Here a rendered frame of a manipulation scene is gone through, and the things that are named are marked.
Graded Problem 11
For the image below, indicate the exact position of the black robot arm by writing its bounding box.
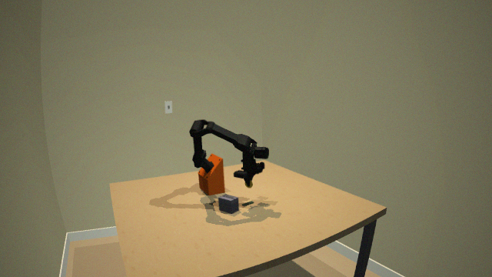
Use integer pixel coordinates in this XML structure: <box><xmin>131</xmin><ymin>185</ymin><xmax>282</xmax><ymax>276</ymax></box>
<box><xmin>189</xmin><ymin>119</ymin><xmax>269</xmax><ymax>174</ymax></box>

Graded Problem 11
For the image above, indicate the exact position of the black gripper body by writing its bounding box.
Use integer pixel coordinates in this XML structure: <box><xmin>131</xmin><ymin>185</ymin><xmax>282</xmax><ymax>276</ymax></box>
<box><xmin>234</xmin><ymin>158</ymin><xmax>256</xmax><ymax>179</ymax></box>

